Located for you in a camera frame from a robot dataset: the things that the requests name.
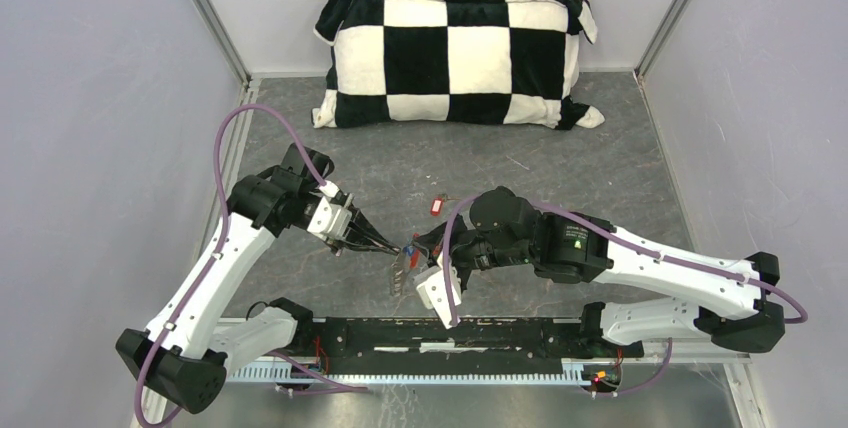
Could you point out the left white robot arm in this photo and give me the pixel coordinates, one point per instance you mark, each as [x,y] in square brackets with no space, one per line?
[180,355]

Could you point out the aluminium corner post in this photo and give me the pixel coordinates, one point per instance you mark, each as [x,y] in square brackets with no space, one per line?
[214,23]
[661,35]

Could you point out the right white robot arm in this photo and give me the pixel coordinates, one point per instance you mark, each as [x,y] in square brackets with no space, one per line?
[729,302]

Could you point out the key with blue tag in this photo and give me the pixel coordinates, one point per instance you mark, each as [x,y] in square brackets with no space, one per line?
[412,253]

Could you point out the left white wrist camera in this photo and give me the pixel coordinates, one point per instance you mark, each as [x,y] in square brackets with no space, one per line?
[332,215]

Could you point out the black and white checkered pillow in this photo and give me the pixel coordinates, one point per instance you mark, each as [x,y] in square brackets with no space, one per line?
[486,62]

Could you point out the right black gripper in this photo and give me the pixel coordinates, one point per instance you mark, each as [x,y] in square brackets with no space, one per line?
[432,243]

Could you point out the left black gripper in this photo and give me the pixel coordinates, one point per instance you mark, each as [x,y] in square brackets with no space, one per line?
[361,226]

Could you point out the right aluminium corner post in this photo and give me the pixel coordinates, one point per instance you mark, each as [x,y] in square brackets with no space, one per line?
[661,35]

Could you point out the left aluminium corner post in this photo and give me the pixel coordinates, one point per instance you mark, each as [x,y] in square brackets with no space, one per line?
[214,23]

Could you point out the white toothed cable duct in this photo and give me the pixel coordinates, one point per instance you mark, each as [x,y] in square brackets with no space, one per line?
[280,372]

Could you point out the key with red tag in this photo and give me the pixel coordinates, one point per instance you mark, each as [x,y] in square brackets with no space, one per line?
[439,202]

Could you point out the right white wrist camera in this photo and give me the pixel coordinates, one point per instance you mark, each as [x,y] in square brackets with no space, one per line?
[432,291]

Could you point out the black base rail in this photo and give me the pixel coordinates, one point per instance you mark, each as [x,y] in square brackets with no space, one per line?
[478,346]

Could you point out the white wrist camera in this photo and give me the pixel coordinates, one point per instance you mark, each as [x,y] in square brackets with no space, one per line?
[332,215]
[432,291]

